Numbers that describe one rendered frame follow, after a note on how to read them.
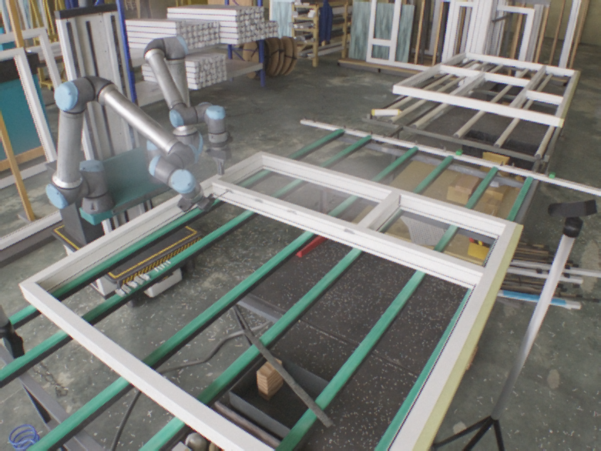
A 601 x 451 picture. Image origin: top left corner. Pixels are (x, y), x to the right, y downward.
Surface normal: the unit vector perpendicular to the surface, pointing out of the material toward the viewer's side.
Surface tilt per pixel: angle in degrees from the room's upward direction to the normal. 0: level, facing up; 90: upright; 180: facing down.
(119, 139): 90
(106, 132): 90
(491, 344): 0
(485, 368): 0
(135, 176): 90
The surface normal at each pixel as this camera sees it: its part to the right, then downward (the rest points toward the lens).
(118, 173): 0.78, 0.33
